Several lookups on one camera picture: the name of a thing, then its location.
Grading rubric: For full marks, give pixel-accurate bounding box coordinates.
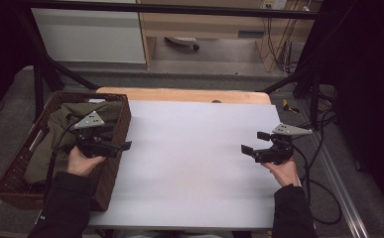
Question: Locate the yellow and black tool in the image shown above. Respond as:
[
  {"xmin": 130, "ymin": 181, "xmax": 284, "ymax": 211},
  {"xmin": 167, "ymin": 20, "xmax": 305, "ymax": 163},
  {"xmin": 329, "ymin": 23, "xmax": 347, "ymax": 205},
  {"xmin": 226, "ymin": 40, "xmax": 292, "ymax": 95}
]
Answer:
[{"xmin": 281, "ymin": 98, "xmax": 301, "ymax": 114}]

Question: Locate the white table cover sheet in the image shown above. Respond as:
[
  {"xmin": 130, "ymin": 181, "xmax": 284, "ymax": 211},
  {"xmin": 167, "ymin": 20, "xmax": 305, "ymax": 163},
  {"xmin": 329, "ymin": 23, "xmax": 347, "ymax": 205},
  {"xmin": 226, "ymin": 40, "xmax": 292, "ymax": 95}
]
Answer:
[{"xmin": 87, "ymin": 99, "xmax": 303, "ymax": 231}]

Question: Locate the black horizontal frame bar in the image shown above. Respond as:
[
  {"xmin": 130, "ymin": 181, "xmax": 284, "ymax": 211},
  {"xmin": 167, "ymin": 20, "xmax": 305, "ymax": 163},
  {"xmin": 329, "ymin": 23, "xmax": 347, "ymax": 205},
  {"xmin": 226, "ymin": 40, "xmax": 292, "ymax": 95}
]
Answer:
[{"xmin": 14, "ymin": 0, "xmax": 320, "ymax": 21}]

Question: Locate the person's right hand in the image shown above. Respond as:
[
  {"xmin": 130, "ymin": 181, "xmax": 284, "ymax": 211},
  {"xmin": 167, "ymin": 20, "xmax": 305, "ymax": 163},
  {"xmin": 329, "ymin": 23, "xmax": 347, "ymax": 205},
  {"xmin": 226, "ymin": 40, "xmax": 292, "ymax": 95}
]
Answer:
[{"xmin": 261, "ymin": 158, "xmax": 302, "ymax": 188}]

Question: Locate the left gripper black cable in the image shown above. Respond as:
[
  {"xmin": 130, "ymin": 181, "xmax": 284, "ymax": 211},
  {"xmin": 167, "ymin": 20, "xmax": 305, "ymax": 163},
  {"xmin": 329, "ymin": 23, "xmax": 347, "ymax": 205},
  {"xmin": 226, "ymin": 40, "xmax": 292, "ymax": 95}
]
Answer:
[{"xmin": 43, "ymin": 118, "xmax": 82, "ymax": 201}]

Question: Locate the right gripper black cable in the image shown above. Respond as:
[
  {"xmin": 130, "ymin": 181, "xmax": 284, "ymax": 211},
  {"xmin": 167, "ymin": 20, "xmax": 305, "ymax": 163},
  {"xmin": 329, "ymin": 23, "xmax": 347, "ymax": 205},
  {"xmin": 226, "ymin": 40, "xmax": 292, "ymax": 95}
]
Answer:
[{"xmin": 291, "ymin": 144, "xmax": 344, "ymax": 227}]

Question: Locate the black metal stand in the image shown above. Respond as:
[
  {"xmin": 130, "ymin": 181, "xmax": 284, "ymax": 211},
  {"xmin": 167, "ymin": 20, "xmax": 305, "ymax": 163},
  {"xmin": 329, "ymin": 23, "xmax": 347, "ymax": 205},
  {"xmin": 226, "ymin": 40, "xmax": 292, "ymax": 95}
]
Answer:
[
  {"xmin": 260, "ymin": 62, "xmax": 337, "ymax": 132},
  {"xmin": 14, "ymin": 9, "xmax": 100, "ymax": 121}
]

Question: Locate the person's left hand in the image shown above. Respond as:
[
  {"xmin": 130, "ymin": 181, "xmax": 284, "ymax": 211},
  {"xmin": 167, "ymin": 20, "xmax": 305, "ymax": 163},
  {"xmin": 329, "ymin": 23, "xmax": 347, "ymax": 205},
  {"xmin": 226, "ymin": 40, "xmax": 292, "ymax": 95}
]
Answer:
[{"xmin": 65, "ymin": 145, "xmax": 108, "ymax": 179}]

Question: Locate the dark curtain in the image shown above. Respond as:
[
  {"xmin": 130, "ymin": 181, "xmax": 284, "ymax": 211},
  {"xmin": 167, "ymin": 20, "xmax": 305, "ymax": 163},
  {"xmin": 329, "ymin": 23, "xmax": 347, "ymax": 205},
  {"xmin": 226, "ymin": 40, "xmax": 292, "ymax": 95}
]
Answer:
[
  {"xmin": 0, "ymin": 0, "xmax": 37, "ymax": 124},
  {"xmin": 320, "ymin": 0, "xmax": 384, "ymax": 216}
]

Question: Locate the white power strip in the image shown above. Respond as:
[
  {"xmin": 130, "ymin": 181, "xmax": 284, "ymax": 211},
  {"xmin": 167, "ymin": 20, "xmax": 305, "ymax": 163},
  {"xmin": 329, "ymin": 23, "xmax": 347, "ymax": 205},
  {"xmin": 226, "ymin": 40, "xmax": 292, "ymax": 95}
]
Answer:
[{"xmin": 262, "ymin": 0, "xmax": 289, "ymax": 11}]

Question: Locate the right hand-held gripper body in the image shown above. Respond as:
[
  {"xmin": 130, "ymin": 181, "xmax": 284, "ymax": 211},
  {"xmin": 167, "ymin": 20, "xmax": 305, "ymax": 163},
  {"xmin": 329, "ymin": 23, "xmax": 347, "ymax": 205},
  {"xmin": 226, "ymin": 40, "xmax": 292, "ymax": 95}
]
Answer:
[{"xmin": 253, "ymin": 123, "xmax": 314, "ymax": 166}]

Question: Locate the bundle of hanging cables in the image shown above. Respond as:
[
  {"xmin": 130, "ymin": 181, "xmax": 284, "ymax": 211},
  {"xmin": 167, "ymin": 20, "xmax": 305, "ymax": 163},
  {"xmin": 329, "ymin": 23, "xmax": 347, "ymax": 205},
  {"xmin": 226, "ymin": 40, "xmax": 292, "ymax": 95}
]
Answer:
[{"xmin": 261, "ymin": 0, "xmax": 314, "ymax": 76}]

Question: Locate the white cabinet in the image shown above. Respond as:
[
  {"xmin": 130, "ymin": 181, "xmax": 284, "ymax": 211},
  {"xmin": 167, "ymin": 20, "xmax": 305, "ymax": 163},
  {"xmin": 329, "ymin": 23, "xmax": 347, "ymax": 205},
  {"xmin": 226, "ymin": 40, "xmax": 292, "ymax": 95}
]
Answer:
[{"xmin": 30, "ymin": 0, "xmax": 147, "ymax": 64}]

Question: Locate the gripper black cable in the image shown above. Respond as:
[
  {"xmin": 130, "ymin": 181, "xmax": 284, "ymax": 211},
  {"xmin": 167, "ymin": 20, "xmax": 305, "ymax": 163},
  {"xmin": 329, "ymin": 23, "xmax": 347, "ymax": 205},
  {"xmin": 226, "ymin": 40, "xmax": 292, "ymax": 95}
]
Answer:
[
  {"xmin": 291, "ymin": 144, "xmax": 344, "ymax": 227},
  {"xmin": 43, "ymin": 118, "xmax": 82, "ymax": 201}
]

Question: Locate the brown wicker basket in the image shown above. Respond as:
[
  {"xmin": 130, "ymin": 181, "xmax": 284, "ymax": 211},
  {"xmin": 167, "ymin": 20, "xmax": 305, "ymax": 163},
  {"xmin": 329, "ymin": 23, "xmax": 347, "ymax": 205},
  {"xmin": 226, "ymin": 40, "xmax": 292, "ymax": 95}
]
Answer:
[{"xmin": 0, "ymin": 90, "xmax": 133, "ymax": 213}]

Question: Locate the light wooden desk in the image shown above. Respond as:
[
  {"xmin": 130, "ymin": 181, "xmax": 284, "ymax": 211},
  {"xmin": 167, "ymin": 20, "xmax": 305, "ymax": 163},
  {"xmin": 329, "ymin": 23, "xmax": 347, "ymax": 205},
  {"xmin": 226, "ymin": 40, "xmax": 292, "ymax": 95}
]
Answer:
[{"xmin": 135, "ymin": 0, "xmax": 323, "ymax": 72}]

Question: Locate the office chair base with caster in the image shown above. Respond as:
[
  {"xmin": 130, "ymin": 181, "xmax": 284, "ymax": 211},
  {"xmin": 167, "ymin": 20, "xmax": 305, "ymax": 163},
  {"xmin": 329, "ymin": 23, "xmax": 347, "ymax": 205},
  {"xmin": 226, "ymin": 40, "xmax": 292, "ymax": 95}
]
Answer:
[{"xmin": 164, "ymin": 36, "xmax": 201, "ymax": 52}]

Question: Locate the olive green cloth garment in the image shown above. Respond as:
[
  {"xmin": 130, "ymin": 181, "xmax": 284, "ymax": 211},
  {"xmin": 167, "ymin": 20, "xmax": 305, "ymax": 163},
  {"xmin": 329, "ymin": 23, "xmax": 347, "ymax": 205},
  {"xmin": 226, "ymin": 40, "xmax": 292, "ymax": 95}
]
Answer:
[{"xmin": 23, "ymin": 100, "xmax": 125, "ymax": 184}]

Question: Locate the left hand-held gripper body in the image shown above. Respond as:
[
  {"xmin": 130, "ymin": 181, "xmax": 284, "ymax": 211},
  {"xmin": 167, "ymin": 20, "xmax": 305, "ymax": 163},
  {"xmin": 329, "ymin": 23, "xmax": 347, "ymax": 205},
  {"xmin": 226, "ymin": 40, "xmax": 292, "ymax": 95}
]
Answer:
[{"xmin": 73, "ymin": 110, "xmax": 122, "ymax": 160}]

